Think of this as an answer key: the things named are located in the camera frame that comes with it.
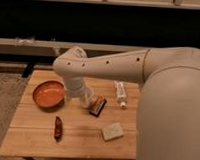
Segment wooden slat table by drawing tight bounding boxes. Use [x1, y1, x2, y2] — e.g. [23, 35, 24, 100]
[0, 70, 139, 160]

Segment translucent plastic cup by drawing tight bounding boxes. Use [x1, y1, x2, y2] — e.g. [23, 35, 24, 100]
[80, 87, 94, 108]

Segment dark snack packet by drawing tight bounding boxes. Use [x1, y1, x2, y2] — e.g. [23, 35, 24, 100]
[89, 96, 107, 116]

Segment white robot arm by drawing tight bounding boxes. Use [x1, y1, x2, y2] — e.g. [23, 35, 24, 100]
[53, 46, 200, 160]

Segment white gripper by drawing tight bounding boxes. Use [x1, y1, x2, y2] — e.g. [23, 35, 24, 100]
[63, 77, 89, 103]

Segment orange ceramic bowl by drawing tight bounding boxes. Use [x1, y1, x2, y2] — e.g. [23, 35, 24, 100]
[33, 80, 65, 108]

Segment red chili pepper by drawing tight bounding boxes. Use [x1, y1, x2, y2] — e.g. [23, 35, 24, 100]
[54, 117, 63, 141]

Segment white plastic bottle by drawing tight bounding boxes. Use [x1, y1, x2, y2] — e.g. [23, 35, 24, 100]
[114, 81, 127, 109]

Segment pale green sponge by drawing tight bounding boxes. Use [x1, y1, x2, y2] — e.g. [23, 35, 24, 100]
[101, 123, 124, 141]

